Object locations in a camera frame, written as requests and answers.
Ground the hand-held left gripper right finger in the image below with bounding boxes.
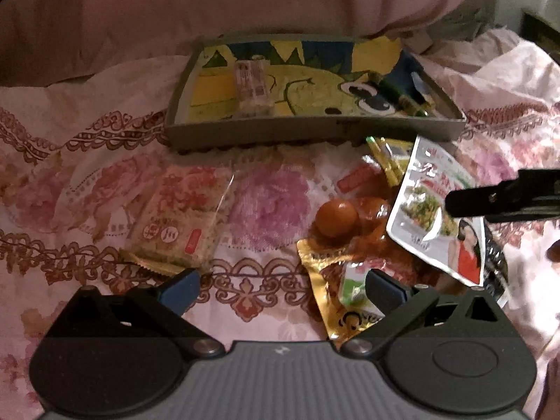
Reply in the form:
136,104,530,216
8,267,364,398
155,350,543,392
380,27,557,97
340,269,519,358

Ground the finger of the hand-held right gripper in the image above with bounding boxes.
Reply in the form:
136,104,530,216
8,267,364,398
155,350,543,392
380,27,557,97
444,167,560,224

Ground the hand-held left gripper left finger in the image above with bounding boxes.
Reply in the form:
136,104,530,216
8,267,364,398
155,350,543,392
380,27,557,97
47,268,227,360

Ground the silver snack pouch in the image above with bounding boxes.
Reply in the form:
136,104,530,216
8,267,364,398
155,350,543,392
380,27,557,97
386,135,487,288

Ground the gold snack packet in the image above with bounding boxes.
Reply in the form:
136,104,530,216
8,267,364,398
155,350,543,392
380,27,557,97
296,238,394,342

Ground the yellow snack bar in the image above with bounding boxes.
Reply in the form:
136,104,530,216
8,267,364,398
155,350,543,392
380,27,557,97
365,135,418,189

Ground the person's right forearm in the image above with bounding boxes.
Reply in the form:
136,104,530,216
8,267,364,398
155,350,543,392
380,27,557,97
534,353,560,420

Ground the clear cracker packet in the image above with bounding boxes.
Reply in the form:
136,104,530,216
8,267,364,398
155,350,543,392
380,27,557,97
120,166,235,279

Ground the orange tangerine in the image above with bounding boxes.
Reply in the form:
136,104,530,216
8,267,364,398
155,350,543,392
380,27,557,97
316,200,358,239

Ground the orange-red snack packet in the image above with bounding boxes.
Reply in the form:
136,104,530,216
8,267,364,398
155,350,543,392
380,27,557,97
335,157,403,267

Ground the green-yellow snack stick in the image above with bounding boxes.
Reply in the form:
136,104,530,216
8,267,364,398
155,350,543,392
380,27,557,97
396,92,432,118

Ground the blue and white snack packet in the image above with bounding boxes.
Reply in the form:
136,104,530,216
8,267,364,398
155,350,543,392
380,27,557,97
409,72,434,106

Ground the floral bed sheet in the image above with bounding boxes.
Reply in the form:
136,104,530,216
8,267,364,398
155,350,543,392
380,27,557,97
0,26,560,420

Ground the green snack stick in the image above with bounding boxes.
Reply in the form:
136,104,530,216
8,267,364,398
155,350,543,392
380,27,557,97
372,73,410,113

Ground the grey-green cloth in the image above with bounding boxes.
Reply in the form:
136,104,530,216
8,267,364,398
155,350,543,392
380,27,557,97
407,6,500,53

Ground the pale wrapped snack bar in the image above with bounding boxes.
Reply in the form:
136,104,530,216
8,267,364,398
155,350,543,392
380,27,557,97
234,55,274,119

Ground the pink pillow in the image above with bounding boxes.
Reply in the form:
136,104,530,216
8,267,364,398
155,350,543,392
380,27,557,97
0,0,482,89

